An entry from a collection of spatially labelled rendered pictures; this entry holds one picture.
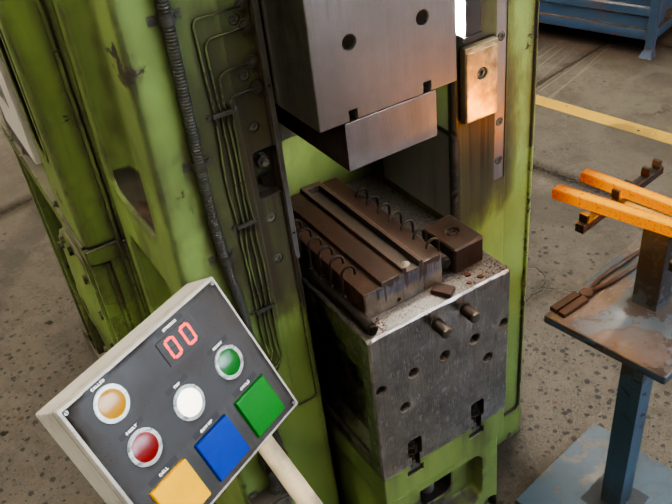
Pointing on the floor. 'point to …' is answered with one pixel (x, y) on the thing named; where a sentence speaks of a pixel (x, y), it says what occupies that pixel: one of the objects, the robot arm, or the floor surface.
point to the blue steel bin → (612, 18)
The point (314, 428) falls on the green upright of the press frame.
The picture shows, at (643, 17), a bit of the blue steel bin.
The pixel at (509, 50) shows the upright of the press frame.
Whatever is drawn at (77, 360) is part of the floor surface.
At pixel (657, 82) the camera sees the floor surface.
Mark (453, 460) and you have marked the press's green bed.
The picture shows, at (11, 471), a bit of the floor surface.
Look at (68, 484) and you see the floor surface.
